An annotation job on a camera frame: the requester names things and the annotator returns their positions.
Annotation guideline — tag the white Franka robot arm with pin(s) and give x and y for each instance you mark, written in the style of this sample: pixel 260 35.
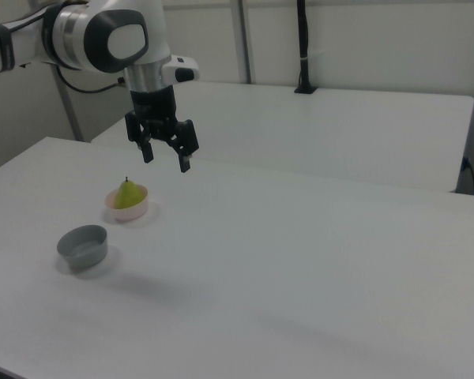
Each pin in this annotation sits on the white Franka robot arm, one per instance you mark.
pixel 75 31

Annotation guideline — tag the green pear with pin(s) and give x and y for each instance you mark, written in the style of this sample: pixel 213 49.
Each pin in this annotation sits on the green pear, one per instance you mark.
pixel 125 196

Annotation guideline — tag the slanted grey wall post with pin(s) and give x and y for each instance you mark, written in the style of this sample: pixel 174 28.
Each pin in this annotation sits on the slanted grey wall post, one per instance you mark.
pixel 70 114

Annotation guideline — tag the black camera stand pole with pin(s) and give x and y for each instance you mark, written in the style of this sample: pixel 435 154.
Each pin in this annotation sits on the black camera stand pole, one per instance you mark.
pixel 304 47

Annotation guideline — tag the grey plastic bowl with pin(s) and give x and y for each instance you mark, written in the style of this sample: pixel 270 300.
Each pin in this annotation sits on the grey plastic bowl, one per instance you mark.
pixel 85 258

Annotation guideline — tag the pink plastic bowl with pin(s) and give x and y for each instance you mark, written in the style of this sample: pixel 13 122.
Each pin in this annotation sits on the pink plastic bowl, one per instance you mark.
pixel 132 213

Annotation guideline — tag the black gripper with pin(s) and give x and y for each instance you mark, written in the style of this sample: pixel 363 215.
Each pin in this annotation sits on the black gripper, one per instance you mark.
pixel 154 106

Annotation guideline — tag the white side table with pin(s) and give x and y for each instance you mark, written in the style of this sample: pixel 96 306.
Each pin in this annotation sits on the white side table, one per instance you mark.
pixel 339 130

